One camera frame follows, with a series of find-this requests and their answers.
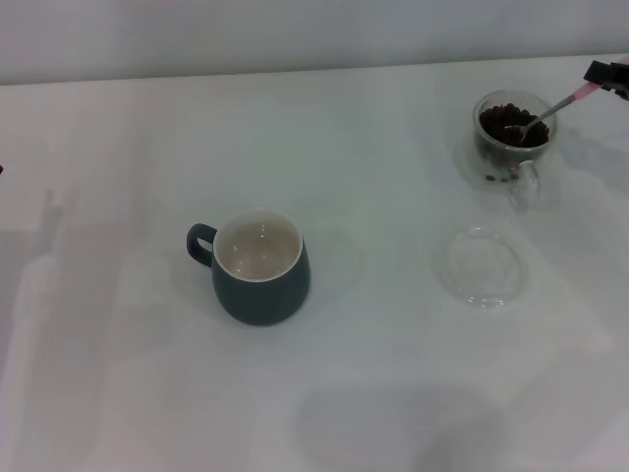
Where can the teal ceramic mug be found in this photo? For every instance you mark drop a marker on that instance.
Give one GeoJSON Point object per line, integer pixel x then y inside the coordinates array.
{"type": "Point", "coordinates": [260, 300]}

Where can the clear empty glass saucer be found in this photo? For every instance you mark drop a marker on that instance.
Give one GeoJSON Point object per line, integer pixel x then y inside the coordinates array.
{"type": "Point", "coordinates": [486, 290]}

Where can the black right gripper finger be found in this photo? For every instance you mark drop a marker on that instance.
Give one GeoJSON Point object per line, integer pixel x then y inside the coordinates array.
{"type": "Point", "coordinates": [611, 76]}

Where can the pile of coffee beans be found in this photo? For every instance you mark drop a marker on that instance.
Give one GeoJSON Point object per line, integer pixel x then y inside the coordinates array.
{"type": "Point", "coordinates": [496, 125]}

